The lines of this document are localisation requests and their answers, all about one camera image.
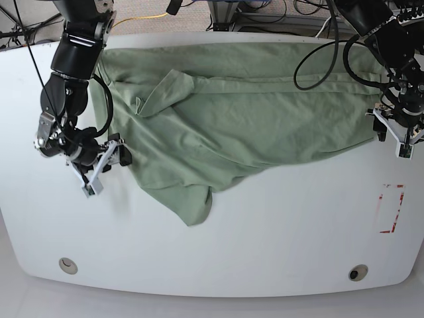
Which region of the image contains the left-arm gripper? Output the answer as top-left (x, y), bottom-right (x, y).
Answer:
top-left (373, 101), bottom-right (423, 142)

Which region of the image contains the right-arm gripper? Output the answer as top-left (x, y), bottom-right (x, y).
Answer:
top-left (62, 132), bottom-right (133, 176)

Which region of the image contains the green T-shirt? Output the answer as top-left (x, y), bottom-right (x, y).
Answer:
top-left (96, 42), bottom-right (380, 226)

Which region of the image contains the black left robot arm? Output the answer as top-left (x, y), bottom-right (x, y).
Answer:
top-left (327, 1), bottom-right (423, 151)

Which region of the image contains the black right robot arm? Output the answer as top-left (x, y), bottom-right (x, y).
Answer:
top-left (35, 1), bottom-right (116, 177)

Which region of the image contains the red tape rectangle marking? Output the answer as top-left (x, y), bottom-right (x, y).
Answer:
top-left (376, 184), bottom-right (405, 234)

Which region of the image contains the left table grommet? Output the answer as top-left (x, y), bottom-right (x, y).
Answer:
top-left (59, 258), bottom-right (78, 275)

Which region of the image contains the table grommet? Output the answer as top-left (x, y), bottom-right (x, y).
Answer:
top-left (348, 264), bottom-right (368, 282)
top-left (59, 258), bottom-right (78, 275)

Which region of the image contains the right table grommet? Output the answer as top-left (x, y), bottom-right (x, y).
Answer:
top-left (348, 264), bottom-right (368, 282)

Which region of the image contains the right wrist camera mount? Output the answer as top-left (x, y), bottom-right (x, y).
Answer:
top-left (67, 138), bottom-right (125, 198)

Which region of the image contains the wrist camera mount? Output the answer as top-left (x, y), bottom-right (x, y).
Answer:
top-left (366, 103), bottom-right (423, 160)
top-left (67, 138), bottom-right (125, 198)

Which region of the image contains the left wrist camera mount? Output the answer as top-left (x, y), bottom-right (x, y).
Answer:
top-left (366, 103), bottom-right (423, 160)

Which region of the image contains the yellow cable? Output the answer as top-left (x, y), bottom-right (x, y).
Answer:
top-left (112, 11), bottom-right (168, 27)

